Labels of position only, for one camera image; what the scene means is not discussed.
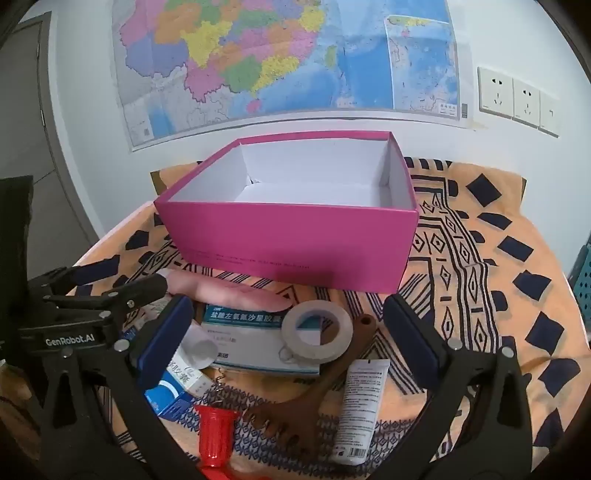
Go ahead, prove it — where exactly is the white wall socket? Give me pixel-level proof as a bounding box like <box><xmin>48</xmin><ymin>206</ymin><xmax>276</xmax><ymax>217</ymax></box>
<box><xmin>512</xmin><ymin>78</ymin><xmax>542</xmax><ymax>128</ymax></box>
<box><xmin>478</xmin><ymin>67</ymin><xmax>515</xmax><ymax>117</ymax></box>

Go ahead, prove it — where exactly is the grey door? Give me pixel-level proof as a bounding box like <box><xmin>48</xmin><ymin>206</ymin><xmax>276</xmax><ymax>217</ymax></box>
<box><xmin>0</xmin><ymin>11</ymin><xmax>100</xmax><ymax>259</ymax></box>

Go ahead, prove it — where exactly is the white tube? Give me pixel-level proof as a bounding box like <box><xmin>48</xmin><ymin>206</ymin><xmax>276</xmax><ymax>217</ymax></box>
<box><xmin>330</xmin><ymin>359</ymin><xmax>391</xmax><ymax>465</ymax></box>

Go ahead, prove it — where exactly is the pink cardboard box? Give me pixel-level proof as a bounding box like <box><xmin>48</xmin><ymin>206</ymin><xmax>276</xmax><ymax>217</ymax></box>
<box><xmin>154</xmin><ymin>130</ymin><xmax>420</xmax><ymax>295</ymax></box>

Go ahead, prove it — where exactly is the white wall switch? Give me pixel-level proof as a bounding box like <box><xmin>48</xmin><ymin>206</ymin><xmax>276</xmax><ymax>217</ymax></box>
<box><xmin>539</xmin><ymin>92</ymin><xmax>563</xmax><ymax>137</ymax></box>

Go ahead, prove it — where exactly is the wooden back scratcher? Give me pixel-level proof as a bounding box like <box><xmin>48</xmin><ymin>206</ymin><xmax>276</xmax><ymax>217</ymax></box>
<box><xmin>242</xmin><ymin>314</ymin><xmax>377</xmax><ymax>462</ymax></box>

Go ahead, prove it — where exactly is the pink tube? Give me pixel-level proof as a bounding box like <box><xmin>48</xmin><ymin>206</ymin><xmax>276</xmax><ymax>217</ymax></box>
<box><xmin>154</xmin><ymin>270</ymin><xmax>293</xmax><ymax>315</ymax></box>

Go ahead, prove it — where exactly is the small blue medicine box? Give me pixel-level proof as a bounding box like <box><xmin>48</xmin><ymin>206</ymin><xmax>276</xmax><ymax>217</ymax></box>
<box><xmin>143</xmin><ymin>355</ymin><xmax>218</xmax><ymax>421</ymax></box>

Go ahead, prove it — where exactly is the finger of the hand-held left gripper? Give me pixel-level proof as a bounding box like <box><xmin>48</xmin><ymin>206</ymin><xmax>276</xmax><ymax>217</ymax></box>
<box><xmin>44</xmin><ymin>274</ymin><xmax>170</xmax><ymax>320</ymax></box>
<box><xmin>28</xmin><ymin>257</ymin><xmax>122</xmax><ymax>299</ymax></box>

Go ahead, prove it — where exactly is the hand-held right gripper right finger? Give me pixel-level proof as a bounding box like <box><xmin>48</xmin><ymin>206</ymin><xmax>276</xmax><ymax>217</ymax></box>
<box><xmin>369</xmin><ymin>294</ymin><xmax>551</xmax><ymax>480</ymax></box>

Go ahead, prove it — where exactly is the colourful wall map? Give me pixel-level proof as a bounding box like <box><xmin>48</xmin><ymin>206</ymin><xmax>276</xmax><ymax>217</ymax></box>
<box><xmin>111</xmin><ymin>0</ymin><xmax>467</xmax><ymax>153</ymax></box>

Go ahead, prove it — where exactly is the orange patterned cloth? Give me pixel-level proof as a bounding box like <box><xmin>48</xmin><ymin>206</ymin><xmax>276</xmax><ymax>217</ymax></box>
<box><xmin>60</xmin><ymin>157</ymin><xmax>587</xmax><ymax>480</ymax></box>

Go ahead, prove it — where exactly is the red corkscrew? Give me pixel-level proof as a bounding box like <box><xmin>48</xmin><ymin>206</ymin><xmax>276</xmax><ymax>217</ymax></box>
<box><xmin>194</xmin><ymin>376</ymin><xmax>269</xmax><ymax>480</ymax></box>

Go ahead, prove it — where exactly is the white tape roll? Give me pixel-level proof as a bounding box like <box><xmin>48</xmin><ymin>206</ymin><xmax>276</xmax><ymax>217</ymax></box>
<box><xmin>281</xmin><ymin>300</ymin><xmax>354</xmax><ymax>363</ymax></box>

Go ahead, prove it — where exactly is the blue plastic crate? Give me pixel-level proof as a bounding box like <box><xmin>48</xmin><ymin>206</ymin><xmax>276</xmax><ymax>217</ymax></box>
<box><xmin>575</xmin><ymin>244</ymin><xmax>591</xmax><ymax>324</ymax></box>

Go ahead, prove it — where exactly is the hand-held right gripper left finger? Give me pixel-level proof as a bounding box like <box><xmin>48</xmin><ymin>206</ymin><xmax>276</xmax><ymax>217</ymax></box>
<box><xmin>34</xmin><ymin>295</ymin><xmax>195</xmax><ymax>480</ymax></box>

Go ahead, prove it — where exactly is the white teal medicine box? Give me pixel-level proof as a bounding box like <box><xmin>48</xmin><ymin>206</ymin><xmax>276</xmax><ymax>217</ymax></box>
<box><xmin>199</xmin><ymin>302</ymin><xmax>324</xmax><ymax>377</ymax></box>

